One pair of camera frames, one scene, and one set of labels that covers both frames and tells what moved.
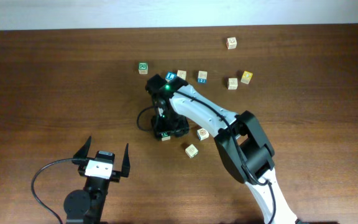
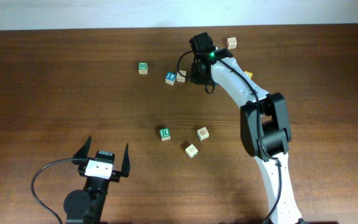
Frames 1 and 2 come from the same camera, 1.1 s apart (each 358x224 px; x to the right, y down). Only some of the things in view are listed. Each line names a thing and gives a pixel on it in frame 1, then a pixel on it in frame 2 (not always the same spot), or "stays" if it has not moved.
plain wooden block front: x=191 y=151 stays
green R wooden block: x=165 y=136 stays
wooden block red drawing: x=202 y=134 stays
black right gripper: x=159 y=128 → x=194 y=78
